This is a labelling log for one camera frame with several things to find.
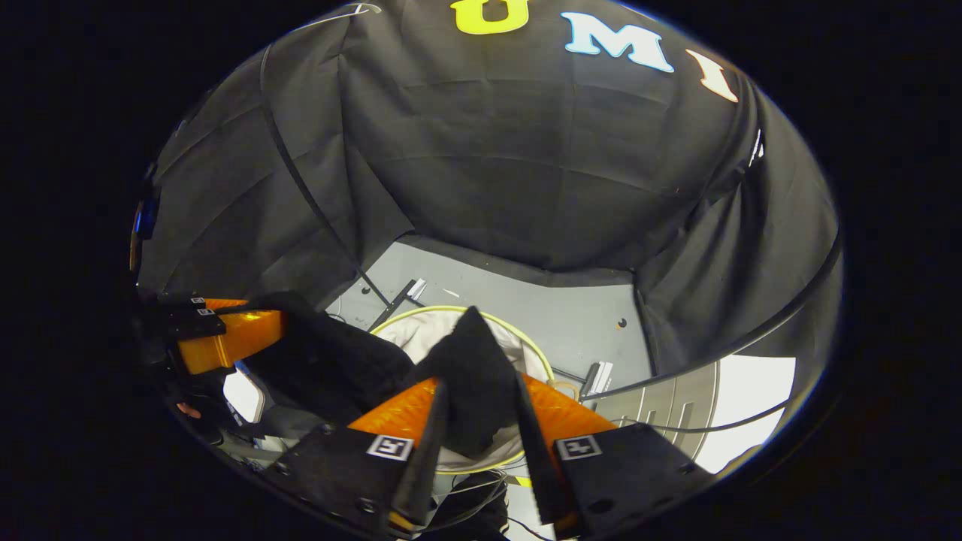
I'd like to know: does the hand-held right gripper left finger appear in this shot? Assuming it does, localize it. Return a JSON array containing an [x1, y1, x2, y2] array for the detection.
[[263, 376, 452, 536]]

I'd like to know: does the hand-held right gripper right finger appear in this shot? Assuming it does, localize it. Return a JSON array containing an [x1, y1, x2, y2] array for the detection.
[[513, 373, 716, 540]]

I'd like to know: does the black knit garment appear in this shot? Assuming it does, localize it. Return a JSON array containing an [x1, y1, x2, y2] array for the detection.
[[240, 291, 528, 459]]

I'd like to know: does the white laundry hamper yellow rim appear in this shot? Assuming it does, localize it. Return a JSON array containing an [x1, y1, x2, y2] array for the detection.
[[367, 304, 558, 476]]

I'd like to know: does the black metal clothes rack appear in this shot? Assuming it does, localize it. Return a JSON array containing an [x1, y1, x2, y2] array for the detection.
[[259, 45, 844, 403]]

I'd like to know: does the white ribbed box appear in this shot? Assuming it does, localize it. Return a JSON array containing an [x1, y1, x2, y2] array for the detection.
[[613, 355, 797, 476]]

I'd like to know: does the black backdrop cloth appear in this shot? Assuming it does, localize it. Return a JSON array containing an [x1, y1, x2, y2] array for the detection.
[[135, 0, 843, 376]]

